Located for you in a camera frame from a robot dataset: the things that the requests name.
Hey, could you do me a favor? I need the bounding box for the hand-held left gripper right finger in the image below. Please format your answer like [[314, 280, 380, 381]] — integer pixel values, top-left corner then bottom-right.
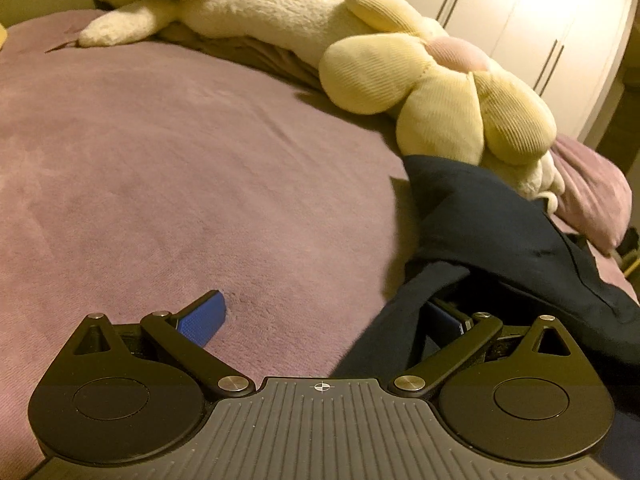
[[394, 298, 574, 404]]

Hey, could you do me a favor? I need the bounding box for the yellow flower plush pillow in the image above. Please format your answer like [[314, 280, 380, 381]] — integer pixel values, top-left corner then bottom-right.
[[319, 0, 558, 167]]

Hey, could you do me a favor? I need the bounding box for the purple pillow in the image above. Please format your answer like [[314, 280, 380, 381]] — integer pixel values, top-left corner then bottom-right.
[[551, 134, 634, 257]]

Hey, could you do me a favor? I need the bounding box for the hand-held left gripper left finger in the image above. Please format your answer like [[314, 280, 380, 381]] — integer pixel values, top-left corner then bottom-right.
[[74, 289, 257, 402]]

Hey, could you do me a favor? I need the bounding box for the dark navy garment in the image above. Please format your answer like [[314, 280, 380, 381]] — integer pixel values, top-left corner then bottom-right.
[[327, 154, 640, 386]]

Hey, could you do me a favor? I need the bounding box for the purple fleece blanket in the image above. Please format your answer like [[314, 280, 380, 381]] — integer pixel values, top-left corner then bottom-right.
[[0, 10, 632, 466]]

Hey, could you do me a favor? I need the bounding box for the white plush toy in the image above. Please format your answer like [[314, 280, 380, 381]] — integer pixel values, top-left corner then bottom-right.
[[79, 0, 567, 211]]

